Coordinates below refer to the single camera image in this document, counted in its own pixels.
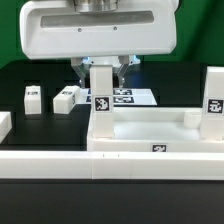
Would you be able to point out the white desk top tray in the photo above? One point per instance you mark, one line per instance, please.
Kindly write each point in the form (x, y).
(154, 129)

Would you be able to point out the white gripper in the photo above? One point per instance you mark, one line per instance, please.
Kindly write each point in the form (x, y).
(66, 29)

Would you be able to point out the left white barrier block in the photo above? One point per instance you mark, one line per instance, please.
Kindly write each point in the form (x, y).
(5, 125)

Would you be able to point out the white front rail barrier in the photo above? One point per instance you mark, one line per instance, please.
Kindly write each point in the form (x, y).
(111, 165)

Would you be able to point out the marker tag sheet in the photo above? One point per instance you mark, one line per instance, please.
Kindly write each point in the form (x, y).
(123, 96)

